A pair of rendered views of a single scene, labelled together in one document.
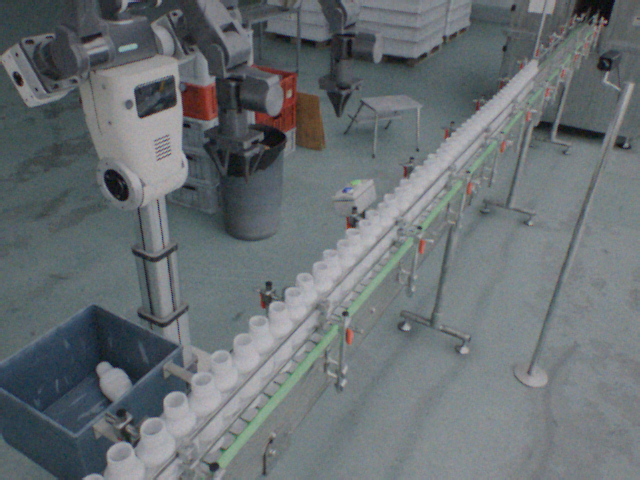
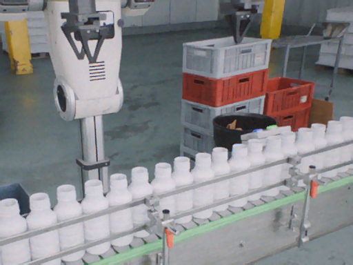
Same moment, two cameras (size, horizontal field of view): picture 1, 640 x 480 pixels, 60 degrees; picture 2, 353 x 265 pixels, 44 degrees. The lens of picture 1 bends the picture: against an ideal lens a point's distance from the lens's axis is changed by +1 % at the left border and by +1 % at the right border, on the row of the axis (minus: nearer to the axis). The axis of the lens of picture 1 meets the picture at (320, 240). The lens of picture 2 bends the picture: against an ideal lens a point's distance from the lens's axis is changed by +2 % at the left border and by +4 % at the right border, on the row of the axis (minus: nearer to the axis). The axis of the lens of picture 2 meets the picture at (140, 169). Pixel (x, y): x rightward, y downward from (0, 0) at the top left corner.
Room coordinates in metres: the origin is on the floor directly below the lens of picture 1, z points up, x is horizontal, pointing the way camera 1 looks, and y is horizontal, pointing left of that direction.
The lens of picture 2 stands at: (0.25, -0.43, 1.55)
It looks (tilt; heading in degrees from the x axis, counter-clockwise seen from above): 24 degrees down; 31
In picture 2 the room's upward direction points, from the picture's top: 1 degrees counter-clockwise
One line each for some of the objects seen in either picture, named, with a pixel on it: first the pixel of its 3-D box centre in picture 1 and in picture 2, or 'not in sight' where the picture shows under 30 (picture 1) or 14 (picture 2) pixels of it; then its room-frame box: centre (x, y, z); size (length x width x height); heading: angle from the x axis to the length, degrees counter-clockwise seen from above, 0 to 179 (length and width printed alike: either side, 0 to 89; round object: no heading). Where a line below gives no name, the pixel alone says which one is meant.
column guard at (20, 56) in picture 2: not in sight; (18, 41); (6.22, 5.84, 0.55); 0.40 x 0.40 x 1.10; 61
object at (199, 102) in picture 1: (206, 86); (224, 83); (3.65, 0.80, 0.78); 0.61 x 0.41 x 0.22; 158
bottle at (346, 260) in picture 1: (342, 270); (201, 185); (1.15, -0.06, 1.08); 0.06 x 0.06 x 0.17
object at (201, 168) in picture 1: (210, 149); (220, 134); (3.64, 0.80, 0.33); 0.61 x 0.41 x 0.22; 158
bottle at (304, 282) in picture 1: (303, 306); (140, 201); (1.00, 0.03, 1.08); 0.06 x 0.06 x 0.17
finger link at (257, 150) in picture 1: (242, 159); (88, 40); (1.02, 0.16, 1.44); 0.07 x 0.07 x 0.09; 62
